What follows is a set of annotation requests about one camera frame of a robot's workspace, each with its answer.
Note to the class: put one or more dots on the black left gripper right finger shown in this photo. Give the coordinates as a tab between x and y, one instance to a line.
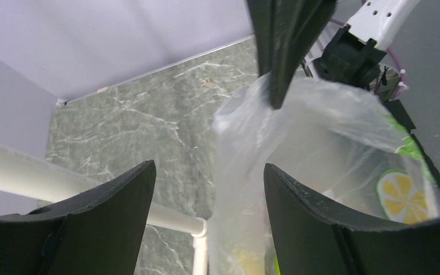
314	234

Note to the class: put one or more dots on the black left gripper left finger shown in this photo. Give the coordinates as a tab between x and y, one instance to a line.
98	231

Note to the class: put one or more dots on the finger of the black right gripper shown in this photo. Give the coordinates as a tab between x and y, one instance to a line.
263	15
296	26

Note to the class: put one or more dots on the clear printed plastic bag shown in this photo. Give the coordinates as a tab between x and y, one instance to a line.
338	140

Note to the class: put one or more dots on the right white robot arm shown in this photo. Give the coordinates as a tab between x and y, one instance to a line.
353	55

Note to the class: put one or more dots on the white PVC pipe frame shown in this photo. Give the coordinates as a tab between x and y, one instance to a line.
28	176

